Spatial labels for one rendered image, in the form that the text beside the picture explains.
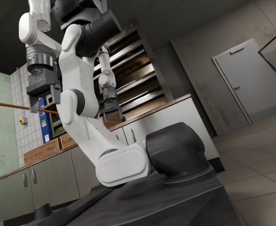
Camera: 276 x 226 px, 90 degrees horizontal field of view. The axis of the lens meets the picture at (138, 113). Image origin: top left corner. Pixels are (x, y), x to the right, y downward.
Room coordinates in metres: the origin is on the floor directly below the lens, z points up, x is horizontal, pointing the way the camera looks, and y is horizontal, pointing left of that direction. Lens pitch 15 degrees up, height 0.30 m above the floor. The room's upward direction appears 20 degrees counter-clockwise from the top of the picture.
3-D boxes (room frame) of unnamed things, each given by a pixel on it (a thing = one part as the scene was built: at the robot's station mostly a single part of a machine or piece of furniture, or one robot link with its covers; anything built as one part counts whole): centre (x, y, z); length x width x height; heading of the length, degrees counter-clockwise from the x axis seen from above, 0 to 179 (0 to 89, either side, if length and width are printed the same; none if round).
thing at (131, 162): (0.59, 0.10, 0.28); 0.21 x 0.20 x 0.13; 75
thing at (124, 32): (1.85, 0.48, 1.99); 1.80 x 0.08 x 0.21; 74
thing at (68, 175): (1.58, 0.67, 0.29); 2.42 x 0.56 x 0.58; 74
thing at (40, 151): (1.73, 1.12, 0.72); 0.56 x 0.49 x 0.28; 75
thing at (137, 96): (1.83, 0.49, 1.02); 1.79 x 0.11 x 0.19; 74
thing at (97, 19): (0.58, 0.08, 0.97); 0.28 x 0.13 x 0.18; 75
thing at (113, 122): (1.57, 0.54, 0.72); 0.56 x 0.49 x 0.28; 74
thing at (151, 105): (1.83, 0.49, 0.76); 1.79 x 0.11 x 0.19; 74
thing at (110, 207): (0.60, 0.13, 0.19); 0.64 x 0.52 x 0.33; 75
